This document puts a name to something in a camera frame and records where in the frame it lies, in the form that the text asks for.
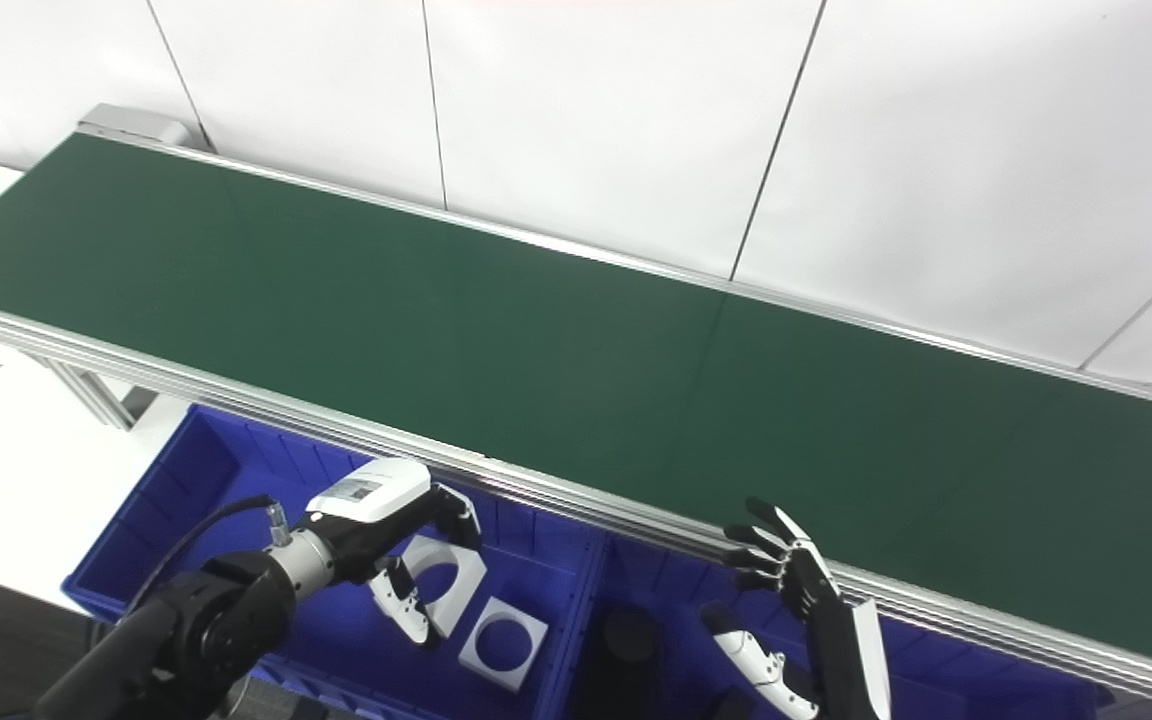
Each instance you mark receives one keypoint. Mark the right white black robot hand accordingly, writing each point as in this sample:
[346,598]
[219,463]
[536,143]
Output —
[821,620]

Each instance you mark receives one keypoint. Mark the black cylinder part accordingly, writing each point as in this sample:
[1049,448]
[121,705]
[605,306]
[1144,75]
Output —
[626,660]

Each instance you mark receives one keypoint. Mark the blue bin with white parts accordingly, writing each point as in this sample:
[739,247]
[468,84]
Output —
[206,470]

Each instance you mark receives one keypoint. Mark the white square part round hole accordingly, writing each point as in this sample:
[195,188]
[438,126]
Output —
[468,578]
[531,625]

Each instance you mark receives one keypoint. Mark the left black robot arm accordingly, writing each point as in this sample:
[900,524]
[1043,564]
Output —
[216,620]

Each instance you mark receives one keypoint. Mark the green conveyor belt aluminium frame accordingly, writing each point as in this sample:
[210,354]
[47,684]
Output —
[586,380]

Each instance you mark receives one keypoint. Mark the white table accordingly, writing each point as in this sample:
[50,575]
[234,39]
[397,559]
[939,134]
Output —
[6,470]

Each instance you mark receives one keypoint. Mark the blue bin with black parts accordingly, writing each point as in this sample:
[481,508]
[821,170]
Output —
[956,690]

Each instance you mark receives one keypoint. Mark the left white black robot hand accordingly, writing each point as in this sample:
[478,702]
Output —
[376,500]

